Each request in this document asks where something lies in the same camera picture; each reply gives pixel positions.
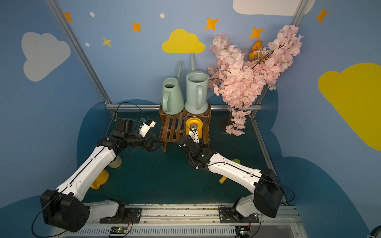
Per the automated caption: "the white flower pot plant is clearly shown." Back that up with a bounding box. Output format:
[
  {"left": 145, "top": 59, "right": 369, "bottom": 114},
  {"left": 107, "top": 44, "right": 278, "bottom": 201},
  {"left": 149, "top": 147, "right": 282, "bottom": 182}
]
[{"left": 108, "top": 155, "right": 122, "bottom": 169}]

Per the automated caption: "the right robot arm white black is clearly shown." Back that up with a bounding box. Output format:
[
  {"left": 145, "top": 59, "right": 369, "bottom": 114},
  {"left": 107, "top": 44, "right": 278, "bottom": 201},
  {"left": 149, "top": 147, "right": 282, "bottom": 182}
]
[{"left": 178, "top": 135, "right": 284, "bottom": 220}]

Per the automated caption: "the green yellow toy shovel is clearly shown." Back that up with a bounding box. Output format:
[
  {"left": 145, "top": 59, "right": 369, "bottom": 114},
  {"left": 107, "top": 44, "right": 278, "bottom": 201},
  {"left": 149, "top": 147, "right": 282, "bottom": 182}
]
[{"left": 218, "top": 159, "right": 241, "bottom": 184}]

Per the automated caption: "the large light blue watering can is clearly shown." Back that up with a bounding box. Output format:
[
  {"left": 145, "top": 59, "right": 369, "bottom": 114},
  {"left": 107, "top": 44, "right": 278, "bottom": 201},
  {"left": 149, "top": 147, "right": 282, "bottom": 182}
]
[{"left": 185, "top": 53, "right": 209, "bottom": 115}]

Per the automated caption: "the aluminium back rail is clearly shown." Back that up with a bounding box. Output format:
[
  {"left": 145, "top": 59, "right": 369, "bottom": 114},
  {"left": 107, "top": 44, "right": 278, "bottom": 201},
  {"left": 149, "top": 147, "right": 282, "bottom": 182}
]
[{"left": 105, "top": 103, "right": 263, "bottom": 111}]

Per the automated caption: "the circuit board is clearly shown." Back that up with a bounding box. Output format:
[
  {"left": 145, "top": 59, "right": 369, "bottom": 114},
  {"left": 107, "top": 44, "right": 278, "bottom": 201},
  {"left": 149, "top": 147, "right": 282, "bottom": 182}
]
[
  {"left": 235, "top": 226, "right": 251, "bottom": 238},
  {"left": 109, "top": 227, "right": 129, "bottom": 236}
]

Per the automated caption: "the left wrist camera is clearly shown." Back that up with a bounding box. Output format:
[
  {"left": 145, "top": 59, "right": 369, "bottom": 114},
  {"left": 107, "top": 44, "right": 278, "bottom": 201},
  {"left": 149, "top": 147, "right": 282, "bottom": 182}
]
[{"left": 114, "top": 117, "right": 157, "bottom": 138}]

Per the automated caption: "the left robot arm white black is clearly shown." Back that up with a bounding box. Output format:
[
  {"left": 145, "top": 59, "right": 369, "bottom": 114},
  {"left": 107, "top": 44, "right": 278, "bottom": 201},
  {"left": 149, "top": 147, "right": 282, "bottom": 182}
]
[{"left": 40, "top": 133, "right": 158, "bottom": 232}]

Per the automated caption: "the left circuit board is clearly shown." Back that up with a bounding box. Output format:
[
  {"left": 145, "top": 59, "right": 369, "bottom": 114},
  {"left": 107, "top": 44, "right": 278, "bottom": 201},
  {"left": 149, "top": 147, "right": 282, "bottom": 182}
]
[{"left": 109, "top": 227, "right": 129, "bottom": 236}]

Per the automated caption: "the small yellow watering can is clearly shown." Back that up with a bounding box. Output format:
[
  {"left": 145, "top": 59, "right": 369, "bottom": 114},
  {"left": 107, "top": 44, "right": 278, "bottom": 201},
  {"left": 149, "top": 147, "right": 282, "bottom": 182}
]
[{"left": 186, "top": 117, "right": 203, "bottom": 139}]

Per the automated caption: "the right circuit board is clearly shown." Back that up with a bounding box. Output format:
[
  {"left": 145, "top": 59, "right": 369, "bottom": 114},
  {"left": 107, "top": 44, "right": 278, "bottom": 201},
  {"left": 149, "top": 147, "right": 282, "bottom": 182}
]
[{"left": 235, "top": 226, "right": 251, "bottom": 238}]

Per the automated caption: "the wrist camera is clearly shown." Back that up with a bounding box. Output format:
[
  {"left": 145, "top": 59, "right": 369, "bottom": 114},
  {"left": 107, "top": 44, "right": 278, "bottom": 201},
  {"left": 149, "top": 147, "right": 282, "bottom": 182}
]
[
  {"left": 114, "top": 117, "right": 157, "bottom": 138},
  {"left": 189, "top": 124, "right": 199, "bottom": 143}
]

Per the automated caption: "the yellow watering can at left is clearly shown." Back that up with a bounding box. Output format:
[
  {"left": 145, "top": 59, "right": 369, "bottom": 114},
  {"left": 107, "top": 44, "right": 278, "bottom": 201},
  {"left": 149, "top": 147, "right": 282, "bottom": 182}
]
[{"left": 90, "top": 170, "right": 109, "bottom": 190}]

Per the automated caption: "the aluminium front rail frame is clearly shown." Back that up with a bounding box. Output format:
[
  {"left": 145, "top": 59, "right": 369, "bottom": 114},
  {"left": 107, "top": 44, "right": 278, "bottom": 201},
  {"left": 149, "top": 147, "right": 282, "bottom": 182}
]
[{"left": 51, "top": 203, "right": 307, "bottom": 238}]

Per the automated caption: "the brown wooden slatted shelf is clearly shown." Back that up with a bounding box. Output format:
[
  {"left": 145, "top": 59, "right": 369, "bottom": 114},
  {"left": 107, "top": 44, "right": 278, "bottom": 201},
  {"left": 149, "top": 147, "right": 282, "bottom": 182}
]
[{"left": 159, "top": 103, "right": 211, "bottom": 152}]

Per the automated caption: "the green watering can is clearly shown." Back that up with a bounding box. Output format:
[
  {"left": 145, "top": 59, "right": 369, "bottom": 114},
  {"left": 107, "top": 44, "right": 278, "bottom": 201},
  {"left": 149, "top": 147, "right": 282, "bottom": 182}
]
[{"left": 161, "top": 61, "right": 185, "bottom": 115}]

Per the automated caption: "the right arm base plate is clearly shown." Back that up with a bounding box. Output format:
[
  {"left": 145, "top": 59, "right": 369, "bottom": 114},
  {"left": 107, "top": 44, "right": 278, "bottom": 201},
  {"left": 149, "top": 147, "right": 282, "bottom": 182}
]
[{"left": 217, "top": 205, "right": 260, "bottom": 224}]

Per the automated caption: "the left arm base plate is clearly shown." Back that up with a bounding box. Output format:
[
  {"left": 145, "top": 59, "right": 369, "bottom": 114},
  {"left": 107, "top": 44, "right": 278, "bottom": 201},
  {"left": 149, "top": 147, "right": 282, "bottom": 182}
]
[{"left": 99, "top": 207, "right": 142, "bottom": 224}]

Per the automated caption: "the pink cherry blossom tree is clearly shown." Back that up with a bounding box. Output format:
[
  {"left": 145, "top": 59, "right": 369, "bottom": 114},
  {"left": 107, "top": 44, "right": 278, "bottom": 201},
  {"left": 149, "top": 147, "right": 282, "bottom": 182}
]
[{"left": 208, "top": 25, "right": 303, "bottom": 136}]

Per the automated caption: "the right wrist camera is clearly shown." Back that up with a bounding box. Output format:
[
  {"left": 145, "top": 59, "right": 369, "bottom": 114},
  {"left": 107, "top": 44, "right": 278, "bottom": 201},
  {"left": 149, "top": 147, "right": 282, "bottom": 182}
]
[{"left": 189, "top": 124, "right": 199, "bottom": 143}]

